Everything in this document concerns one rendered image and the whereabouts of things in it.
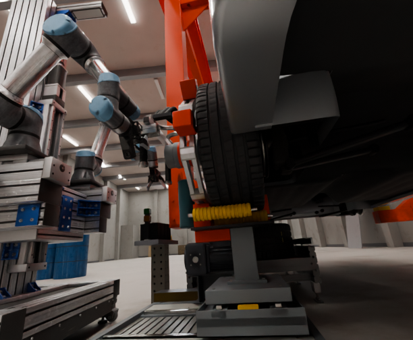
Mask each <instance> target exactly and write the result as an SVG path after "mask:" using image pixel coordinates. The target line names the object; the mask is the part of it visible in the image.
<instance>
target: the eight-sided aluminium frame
mask: <svg viewBox="0 0 413 340"><path fill-rule="evenodd" d="M184 109H191V111H192V113H193V115H194V112H195V110H196V99H195V98H194V99H191V100H186V101H183V102H182V103H181V105H179V107H178V111H181V110H184ZM180 157H181V161H182V163H183V166H184V171H185V174H186V179H187V182H188V187H189V190H190V196H191V199H192V201H193V202H195V203H197V204H203V203H210V200H209V196H208V194H207V189H206V185H205V182H204V183H203V180H202V175H201V171H200V165H199V162H198V154H197V149H196V134H195V135H190V146H186V136H182V137H180ZM189 160H192V163H193V166H194V172H195V175H196V180H197V184H198V188H195V186H194V180H193V177H192V172H191V169H190V164H189Z"/></svg>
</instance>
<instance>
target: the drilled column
mask: <svg viewBox="0 0 413 340"><path fill-rule="evenodd" d="M163 289H169V244H163V245H155V246H151V303H153V302H154V293H156V292H158V291H160V290H163Z"/></svg>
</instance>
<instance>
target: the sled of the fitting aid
mask: <svg viewBox="0 0 413 340"><path fill-rule="evenodd" d="M292 299H293V300H292V302H263V303H246V304H213V305H206V302H205V301H204V302H203V304H202V305H201V306H200V307H199V309H197V311H196V328H197V337H226V336H263V335H309V330H308V323H307V319H306V311H305V307H304V306H303V305H302V304H301V303H300V301H299V300H298V299H297V297H296V296H295V295H294V294H293V293H292Z"/></svg>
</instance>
